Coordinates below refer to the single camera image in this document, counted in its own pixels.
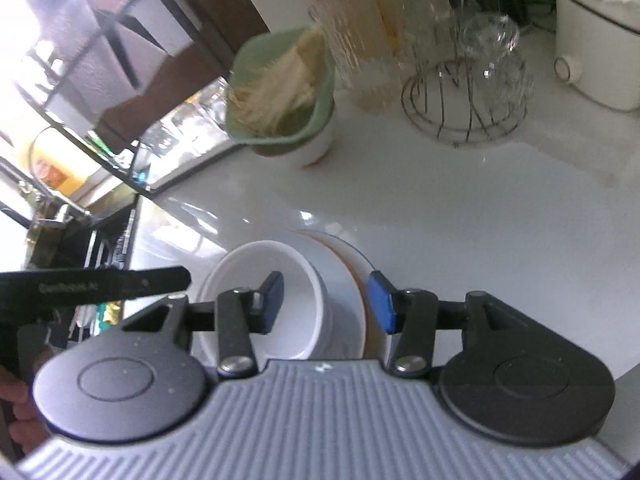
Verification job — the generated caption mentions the clear glass cup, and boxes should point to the clear glass cup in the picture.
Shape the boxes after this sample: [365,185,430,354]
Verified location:
[451,12,534,127]

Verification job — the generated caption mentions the white ceramic bowl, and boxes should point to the white ceramic bowl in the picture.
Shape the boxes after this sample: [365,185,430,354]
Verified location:
[192,240,332,362]

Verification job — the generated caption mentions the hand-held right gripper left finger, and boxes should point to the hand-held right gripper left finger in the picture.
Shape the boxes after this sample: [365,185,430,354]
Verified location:
[121,270,287,379]

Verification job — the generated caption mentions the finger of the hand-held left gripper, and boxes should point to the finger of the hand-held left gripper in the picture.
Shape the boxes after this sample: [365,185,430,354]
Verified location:
[120,265,194,302]

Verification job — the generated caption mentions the wire cup rack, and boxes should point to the wire cup rack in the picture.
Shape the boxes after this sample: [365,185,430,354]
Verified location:
[401,57,531,148]

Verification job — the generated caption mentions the person's left hand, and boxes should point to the person's left hand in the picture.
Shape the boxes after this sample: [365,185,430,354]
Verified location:
[0,364,40,445]

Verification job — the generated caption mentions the green colander with noodles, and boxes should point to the green colander with noodles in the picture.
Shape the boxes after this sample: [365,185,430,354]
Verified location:
[224,26,335,159]

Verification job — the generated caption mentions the white bowl under colander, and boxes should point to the white bowl under colander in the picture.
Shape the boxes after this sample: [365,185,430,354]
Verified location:
[289,110,335,170]

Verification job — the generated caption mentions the clear jar with red lid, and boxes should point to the clear jar with red lid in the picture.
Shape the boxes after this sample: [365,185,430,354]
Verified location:
[308,0,402,112]

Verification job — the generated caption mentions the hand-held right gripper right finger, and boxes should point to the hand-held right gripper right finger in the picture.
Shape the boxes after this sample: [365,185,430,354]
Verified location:
[366,269,532,379]

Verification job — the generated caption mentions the brown cutting board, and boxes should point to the brown cutting board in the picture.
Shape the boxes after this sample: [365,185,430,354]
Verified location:
[94,0,272,152]

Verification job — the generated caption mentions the black sink drain rack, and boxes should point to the black sink drain rack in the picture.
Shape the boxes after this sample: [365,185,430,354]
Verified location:
[82,204,139,273]

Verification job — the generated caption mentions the tray of drinking glasses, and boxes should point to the tray of drinking glasses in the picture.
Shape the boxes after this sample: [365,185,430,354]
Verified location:
[85,76,242,194]

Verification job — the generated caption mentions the yellow sponge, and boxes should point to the yellow sponge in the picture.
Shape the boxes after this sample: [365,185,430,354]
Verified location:
[96,301,122,335]

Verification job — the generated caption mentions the yellow oil bottle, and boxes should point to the yellow oil bottle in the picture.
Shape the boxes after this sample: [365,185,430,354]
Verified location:
[14,126,102,197]

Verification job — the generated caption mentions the black knife rack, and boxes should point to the black knife rack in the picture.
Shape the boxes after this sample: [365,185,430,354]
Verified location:
[0,0,243,196]

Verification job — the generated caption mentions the white electric cooking pot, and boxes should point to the white electric cooking pot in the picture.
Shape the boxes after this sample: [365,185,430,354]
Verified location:
[553,0,640,112]

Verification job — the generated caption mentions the white plate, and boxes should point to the white plate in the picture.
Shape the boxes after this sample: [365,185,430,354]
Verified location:
[299,230,370,361]

